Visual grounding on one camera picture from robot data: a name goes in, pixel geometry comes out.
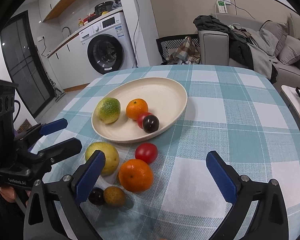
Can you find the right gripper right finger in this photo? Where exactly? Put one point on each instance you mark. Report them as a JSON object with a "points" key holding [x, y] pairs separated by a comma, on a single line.
{"points": [[269, 220]]}

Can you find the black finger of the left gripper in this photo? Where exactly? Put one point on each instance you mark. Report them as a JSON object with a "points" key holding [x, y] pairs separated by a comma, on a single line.
{"points": [[57, 152]]}

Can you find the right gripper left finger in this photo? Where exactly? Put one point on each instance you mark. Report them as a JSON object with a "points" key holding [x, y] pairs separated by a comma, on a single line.
{"points": [[42, 220]]}

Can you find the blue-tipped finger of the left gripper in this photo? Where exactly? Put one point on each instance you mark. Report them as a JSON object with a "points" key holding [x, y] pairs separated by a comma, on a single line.
{"points": [[34, 133]]}

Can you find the dark plum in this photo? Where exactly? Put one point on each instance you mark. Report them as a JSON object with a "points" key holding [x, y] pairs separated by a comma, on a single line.
{"points": [[150, 124], [96, 196]]}

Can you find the small brown longan fruit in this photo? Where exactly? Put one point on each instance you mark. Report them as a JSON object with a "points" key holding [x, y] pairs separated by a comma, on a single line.
{"points": [[114, 196]]}

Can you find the large orange mandarin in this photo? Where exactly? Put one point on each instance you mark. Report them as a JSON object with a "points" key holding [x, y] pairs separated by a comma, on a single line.
{"points": [[135, 176]]}

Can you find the person's left hand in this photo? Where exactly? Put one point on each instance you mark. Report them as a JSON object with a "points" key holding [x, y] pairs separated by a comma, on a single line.
{"points": [[8, 193]]}

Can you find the yellow-green guava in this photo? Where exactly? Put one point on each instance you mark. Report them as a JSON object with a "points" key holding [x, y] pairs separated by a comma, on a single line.
{"points": [[111, 155]]}

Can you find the green guava on plate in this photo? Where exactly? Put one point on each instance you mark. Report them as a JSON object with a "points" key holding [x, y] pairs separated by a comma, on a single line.
{"points": [[108, 110]]}

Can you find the black glass door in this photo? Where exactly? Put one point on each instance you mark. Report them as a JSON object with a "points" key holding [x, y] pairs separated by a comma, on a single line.
{"points": [[24, 64]]}

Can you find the red tomato on plate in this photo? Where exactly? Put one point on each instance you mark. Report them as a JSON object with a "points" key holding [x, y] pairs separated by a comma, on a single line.
{"points": [[141, 118]]}

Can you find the orange mandarin on plate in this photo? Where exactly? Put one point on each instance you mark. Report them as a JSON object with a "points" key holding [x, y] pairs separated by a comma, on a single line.
{"points": [[135, 108]]}

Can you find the red tomato on table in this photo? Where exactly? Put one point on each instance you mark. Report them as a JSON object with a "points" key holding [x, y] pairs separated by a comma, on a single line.
{"points": [[146, 152]]}

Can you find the dark plum on plate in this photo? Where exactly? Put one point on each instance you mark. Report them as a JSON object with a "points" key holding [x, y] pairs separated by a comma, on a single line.
{"points": [[150, 124]]}

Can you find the white washing machine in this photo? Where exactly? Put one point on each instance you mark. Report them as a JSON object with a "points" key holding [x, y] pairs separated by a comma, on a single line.
{"points": [[107, 44]]}

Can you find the cream round plate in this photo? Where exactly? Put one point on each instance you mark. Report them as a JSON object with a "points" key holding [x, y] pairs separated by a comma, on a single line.
{"points": [[166, 99]]}

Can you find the teal checked tablecloth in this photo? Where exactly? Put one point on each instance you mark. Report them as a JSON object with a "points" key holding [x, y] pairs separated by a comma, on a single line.
{"points": [[233, 111]]}

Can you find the white side table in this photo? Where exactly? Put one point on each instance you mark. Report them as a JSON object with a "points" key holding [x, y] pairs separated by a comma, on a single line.
{"points": [[292, 100]]}

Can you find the black patterned laundry basket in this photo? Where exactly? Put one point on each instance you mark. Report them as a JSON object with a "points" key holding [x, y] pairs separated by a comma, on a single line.
{"points": [[169, 44]]}

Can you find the plaid cloth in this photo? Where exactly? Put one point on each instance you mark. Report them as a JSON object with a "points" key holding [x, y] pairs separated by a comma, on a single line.
{"points": [[185, 54]]}

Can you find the grey sofa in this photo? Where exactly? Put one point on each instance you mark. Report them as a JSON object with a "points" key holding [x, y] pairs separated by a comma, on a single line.
{"points": [[287, 74]]}

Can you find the grey cushion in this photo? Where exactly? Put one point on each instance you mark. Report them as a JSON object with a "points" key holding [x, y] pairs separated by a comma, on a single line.
{"points": [[290, 52]]}

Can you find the dark clothes pile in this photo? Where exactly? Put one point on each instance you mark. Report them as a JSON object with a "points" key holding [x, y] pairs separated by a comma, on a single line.
{"points": [[220, 43]]}

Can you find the white power strip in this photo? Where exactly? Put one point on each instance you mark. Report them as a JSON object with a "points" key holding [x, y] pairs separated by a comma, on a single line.
{"points": [[221, 5]]}

